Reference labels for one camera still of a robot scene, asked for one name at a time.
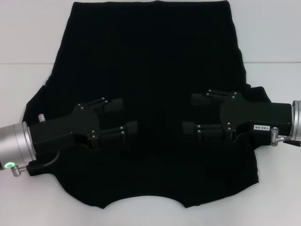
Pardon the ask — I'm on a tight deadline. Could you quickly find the left arm cable with plug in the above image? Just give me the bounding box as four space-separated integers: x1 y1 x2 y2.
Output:
10 150 59 177

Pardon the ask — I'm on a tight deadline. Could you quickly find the black t-shirt with FREE print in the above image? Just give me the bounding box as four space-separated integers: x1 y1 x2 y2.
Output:
22 1 272 203

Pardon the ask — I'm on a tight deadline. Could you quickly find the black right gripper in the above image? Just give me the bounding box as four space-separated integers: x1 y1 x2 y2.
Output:
182 89 293 142

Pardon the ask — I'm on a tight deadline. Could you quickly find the right arm cable with plugs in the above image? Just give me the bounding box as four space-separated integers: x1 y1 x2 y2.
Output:
269 127 301 148

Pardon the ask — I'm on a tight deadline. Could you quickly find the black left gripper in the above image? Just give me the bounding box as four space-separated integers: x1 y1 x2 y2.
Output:
29 97 139 161

